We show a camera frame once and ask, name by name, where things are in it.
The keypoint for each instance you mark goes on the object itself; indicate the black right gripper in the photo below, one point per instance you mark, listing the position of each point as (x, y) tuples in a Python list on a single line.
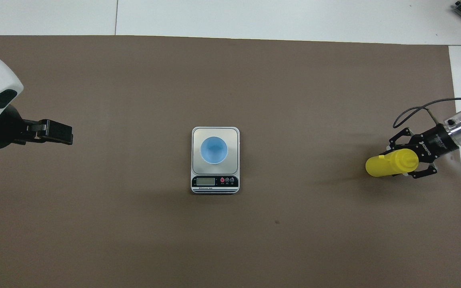
[(434, 144)]

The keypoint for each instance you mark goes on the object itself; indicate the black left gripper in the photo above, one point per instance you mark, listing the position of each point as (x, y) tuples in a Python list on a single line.
[(4, 132)]

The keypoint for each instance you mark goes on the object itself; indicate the yellow squeeze bottle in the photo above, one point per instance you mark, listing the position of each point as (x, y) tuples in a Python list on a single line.
[(390, 164)]

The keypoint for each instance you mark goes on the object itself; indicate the light blue plastic cup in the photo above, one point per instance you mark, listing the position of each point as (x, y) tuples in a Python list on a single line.
[(213, 150)]

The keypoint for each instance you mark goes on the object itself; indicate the silver digital kitchen scale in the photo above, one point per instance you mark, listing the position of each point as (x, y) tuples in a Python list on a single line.
[(214, 182)]

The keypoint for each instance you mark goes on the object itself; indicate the brown paper mat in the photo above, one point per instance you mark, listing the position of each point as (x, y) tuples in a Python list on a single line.
[(134, 100)]

